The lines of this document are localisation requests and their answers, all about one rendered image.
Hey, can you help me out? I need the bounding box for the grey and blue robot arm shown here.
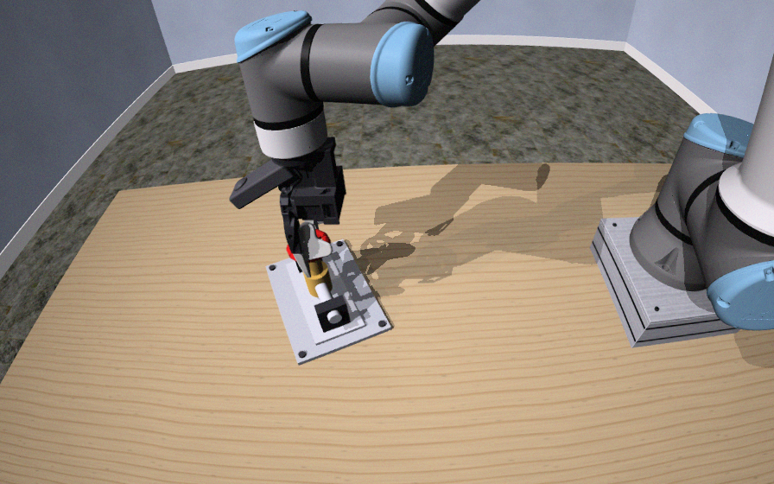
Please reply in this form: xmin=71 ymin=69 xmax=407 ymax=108
xmin=229 ymin=0 xmax=774 ymax=330

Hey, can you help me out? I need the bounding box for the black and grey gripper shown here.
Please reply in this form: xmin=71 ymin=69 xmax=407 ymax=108
xmin=271 ymin=137 xmax=346 ymax=278

